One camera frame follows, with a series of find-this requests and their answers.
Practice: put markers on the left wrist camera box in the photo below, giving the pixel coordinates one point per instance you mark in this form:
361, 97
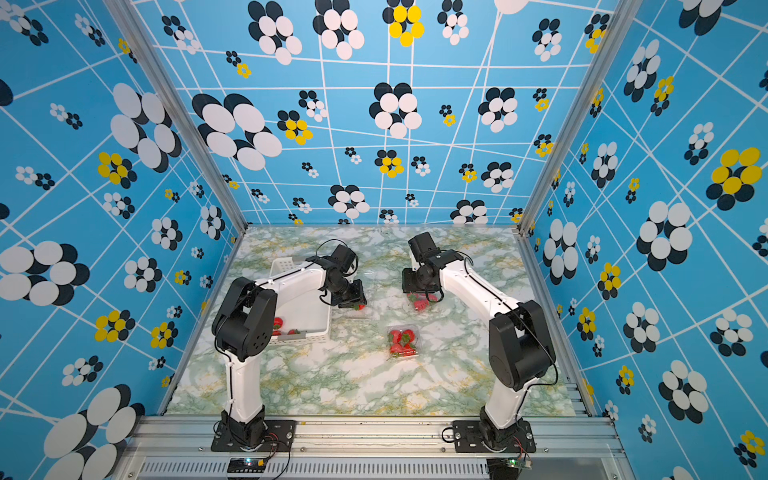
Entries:
345, 259

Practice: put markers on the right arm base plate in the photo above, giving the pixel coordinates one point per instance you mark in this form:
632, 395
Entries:
480, 436

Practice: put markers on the aluminium corner post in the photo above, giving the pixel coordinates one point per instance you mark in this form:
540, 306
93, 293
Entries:
127, 21
621, 21

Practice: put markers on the aluminium corner post right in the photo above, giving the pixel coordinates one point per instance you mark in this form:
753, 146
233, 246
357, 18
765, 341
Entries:
621, 21

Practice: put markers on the small green circuit board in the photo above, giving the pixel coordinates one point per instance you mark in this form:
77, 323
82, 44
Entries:
246, 465

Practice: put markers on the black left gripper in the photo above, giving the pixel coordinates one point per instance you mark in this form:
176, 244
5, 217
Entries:
358, 298

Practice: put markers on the white perforated plastic basket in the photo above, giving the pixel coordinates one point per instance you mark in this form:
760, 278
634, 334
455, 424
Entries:
299, 304

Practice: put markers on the aluminium front rail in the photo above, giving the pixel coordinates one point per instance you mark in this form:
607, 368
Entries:
178, 447

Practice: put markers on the aluminium corner post left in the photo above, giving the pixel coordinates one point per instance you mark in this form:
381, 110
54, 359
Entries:
127, 21

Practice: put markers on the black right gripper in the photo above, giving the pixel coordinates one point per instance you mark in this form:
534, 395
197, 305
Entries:
407, 284

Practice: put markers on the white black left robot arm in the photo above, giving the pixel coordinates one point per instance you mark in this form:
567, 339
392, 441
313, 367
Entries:
244, 325

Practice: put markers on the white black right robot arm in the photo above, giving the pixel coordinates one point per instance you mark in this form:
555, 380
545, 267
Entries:
520, 349

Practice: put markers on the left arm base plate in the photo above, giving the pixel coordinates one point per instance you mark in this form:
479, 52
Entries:
264, 436

